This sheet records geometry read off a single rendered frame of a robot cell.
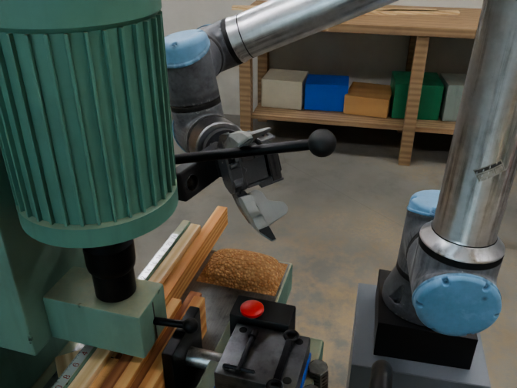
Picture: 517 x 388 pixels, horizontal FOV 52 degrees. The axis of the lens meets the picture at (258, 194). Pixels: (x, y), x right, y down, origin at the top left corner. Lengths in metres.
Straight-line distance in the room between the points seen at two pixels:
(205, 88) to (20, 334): 0.47
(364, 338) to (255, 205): 0.66
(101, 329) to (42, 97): 0.33
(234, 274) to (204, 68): 0.35
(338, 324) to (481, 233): 1.27
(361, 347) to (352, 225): 1.50
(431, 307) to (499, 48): 0.45
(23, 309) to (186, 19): 3.47
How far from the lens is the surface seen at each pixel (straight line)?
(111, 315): 0.69
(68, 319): 0.73
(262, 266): 0.90
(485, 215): 0.96
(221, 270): 0.91
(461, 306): 1.02
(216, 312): 0.86
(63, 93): 0.50
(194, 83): 0.91
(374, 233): 2.72
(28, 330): 0.73
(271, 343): 0.67
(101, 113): 0.50
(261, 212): 0.76
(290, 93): 3.49
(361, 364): 1.28
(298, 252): 2.53
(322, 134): 0.64
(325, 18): 0.99
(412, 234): 1.15
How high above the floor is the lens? 1.48
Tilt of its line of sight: 29 degrees down
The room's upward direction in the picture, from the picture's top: straight up
